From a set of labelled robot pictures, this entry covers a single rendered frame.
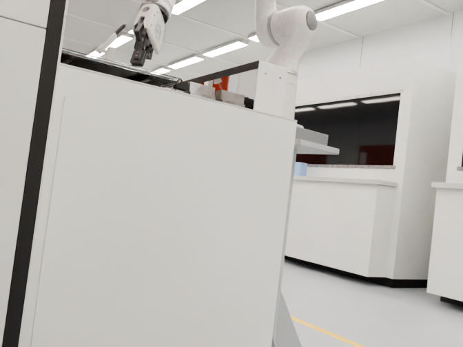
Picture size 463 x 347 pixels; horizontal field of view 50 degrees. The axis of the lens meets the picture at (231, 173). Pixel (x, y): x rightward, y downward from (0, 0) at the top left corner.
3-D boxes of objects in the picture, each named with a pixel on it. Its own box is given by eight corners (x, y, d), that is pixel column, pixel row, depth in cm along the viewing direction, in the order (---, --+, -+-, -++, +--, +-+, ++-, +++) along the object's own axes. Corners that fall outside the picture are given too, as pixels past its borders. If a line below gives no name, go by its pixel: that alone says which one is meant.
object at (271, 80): (253, 114, 123) (260, 59, 124) (159, 126, 169) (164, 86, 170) (282, 121, 128) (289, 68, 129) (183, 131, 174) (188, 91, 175)
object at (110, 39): (96, 69, 158) (101, 27, 159) (91, 70, 162) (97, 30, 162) (114, 73, 162) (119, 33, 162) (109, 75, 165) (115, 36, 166)
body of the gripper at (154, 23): (162, -3, 130) (151, 29, 125) (172, 26, 138) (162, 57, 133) (136, -3, 131) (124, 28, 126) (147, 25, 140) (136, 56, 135)
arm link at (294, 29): (278, 82, 183) (283, 20, 185) (320, 76, 170) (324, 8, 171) (256, 74, 174) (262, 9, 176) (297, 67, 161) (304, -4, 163)
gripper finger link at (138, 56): (145, 36, 126) (138, 56, 123) (149, 44, 129) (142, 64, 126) (134, 35, 127) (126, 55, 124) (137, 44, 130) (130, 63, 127)
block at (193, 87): (189, 91, 134) (190, 80, 134) (183, 92, 137) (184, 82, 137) (214, 97, 138) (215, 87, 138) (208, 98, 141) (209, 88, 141)
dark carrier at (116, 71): (37, 46, 111) (38, 43, 111) (11, 69, 140) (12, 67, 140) (174, 80, 130) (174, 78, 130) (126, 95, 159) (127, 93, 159)
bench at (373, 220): (371, 288, 406) (397, 49, 415) (246, 253, 557) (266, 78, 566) (449, 288, 465) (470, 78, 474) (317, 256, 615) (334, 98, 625)
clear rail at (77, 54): (34, 45, 109) (34, 39, 109) (32, 47, 110) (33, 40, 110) (182, 83, 129) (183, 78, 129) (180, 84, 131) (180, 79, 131)
